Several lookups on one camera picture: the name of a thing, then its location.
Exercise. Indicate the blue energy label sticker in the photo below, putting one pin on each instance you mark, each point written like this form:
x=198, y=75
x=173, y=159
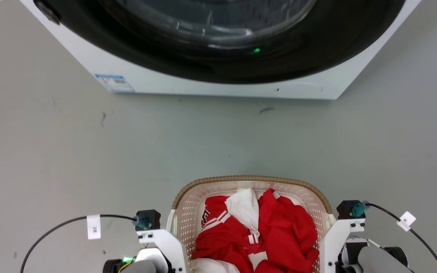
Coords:
x=114, y=83

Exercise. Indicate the dark door hinge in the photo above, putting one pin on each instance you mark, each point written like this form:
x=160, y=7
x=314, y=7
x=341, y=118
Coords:
x=47, y=11

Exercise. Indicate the beige plastic laundry basket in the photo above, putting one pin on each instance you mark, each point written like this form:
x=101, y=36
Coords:
x=192, y=212

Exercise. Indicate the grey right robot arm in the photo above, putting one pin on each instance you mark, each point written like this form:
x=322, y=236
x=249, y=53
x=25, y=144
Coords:
x=378, y=259

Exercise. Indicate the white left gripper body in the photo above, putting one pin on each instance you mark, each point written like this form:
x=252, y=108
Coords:
x=169, y=242

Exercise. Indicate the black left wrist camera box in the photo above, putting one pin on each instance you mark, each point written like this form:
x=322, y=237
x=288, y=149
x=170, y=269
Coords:
x=152, y=218

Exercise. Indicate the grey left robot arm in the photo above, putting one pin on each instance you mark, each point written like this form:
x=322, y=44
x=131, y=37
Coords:
x=146, y=263

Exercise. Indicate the white washing machine body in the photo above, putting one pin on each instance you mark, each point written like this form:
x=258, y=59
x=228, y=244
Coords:
x=222, y=89

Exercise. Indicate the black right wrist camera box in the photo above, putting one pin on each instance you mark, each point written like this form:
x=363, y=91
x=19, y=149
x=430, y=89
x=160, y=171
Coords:
x=344, y=210

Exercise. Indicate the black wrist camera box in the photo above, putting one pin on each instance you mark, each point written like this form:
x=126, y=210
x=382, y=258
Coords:
x=344, y=210
x=152, y=218

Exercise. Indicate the red garment with white stripes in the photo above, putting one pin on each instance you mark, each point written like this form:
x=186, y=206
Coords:
x=286, y=227

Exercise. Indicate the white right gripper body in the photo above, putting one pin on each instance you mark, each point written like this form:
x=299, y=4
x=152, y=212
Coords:
x=330, y=242

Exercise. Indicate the black round washing machine door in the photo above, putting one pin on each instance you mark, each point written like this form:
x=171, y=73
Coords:
x=317, y=49

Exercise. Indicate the white cloth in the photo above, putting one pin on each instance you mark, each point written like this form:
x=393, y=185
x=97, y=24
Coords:
x=211, y=266

